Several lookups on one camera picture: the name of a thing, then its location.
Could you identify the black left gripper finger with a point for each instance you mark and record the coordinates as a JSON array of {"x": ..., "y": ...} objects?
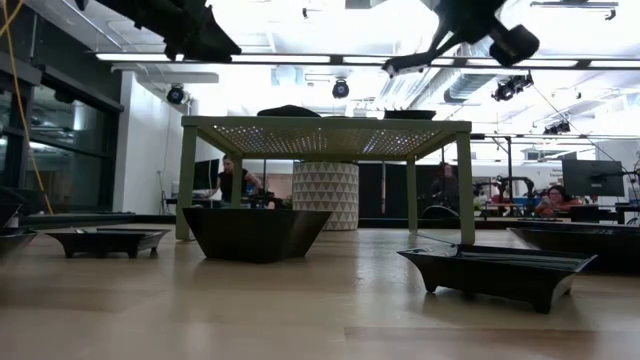
[
  {"x": 177, "y": 42},
  {"x": 210, "y": 40}
]

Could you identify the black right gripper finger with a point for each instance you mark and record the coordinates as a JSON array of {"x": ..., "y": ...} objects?
[
  {"x": 425, "y": 59},
  {"x": 438, "y": 37}
]

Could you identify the small black square plate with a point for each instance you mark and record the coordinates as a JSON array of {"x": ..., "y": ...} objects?
[{"x": 410, "y": 114}]

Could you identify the black glossy leaf-shaped plate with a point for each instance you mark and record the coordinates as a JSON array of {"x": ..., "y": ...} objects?
[
  {"x": 288, "y": 112},
  {"x": 10, "y": 245}
]

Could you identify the black square bowl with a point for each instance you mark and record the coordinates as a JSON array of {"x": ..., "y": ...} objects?
[{"x": 255, "y": 235}]

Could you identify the black footed mini plate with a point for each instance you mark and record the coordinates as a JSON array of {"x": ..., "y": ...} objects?
[
  {"x": 490, "y": 280},
  {"x": 105, "y": 245}
]

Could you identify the black background robot arm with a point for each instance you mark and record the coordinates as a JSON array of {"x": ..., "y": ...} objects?
[
  {"x": 262, "y": 199},
  {"x": 520, "y": 182}
]

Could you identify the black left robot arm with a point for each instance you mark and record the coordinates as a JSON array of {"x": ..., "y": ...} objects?
[{"x": 130, "y": 7}]

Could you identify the green perforated mini table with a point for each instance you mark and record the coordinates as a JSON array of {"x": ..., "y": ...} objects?
[{"x": 325, "y": 123}]

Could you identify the black shallow mini plate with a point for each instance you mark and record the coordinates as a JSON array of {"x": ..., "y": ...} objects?
[{"x": 575, "y": 247}]

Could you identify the black ceiling spotlight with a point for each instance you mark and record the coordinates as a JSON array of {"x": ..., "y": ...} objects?
[
  {"x": 557, "y": 128},
  {"x": 510, "y": 87},
  {"x": 176, "y": 94},
  {"x": 340, "y": 89}
]

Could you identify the overhead light bar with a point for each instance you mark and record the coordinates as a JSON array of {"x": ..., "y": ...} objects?
[{"x": 300, "y": 58}]

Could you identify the ceiling light fixture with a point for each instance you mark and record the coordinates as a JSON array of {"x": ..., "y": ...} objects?
[{"x": 575, "y": 4}]

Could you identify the person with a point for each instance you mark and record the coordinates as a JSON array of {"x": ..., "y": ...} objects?
[
  {"x": 556, "y": 200},
  {"x": 227, "y": 182},
  {"x": 445, "y": 187}
]

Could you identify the black monitor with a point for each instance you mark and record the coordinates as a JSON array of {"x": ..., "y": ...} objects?
[
  {"x": 206, "y": 175},
  {"x": 592, "y": 177}
]

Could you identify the wood-top workbench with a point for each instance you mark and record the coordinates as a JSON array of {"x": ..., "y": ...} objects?
[{"x": 505, "y": 206}]

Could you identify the black desk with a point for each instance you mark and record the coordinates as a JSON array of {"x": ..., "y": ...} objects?
[{"x": 585, "y": 212}]

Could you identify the silver ventilation duct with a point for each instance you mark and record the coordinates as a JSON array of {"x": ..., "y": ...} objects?
[{"x": 465, "y": 85}]

